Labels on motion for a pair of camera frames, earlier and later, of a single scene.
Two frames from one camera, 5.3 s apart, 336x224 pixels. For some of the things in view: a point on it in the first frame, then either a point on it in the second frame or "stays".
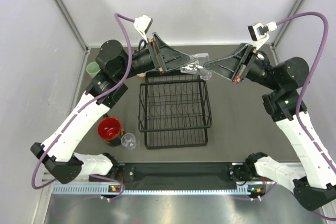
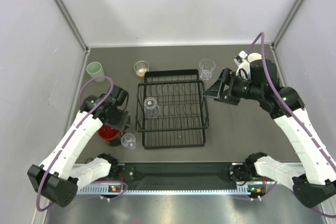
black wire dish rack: (174, 110) stays
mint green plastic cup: (93, 68) stays
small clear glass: (200, 60) to (151, 108)
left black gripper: (166, 58) to (124, 119)
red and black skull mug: (109, 129) stays
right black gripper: (235, 66) to (227, 76)
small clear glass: (128, 140) stays
